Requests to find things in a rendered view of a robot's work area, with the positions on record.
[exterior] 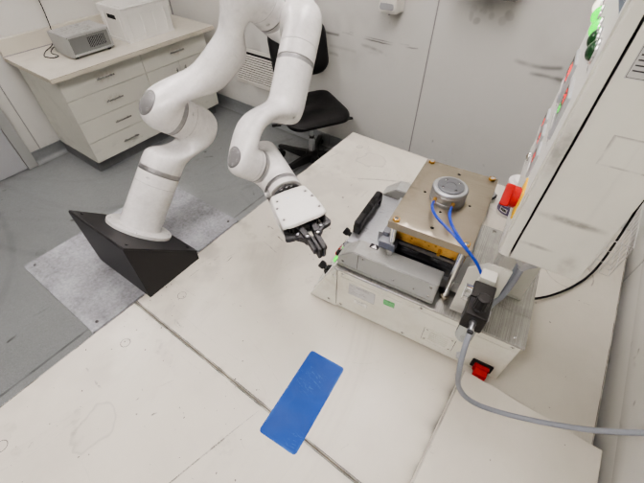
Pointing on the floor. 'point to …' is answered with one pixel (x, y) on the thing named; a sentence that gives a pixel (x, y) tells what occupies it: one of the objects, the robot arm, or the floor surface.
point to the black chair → (313, 109)
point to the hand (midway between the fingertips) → (318, 246)
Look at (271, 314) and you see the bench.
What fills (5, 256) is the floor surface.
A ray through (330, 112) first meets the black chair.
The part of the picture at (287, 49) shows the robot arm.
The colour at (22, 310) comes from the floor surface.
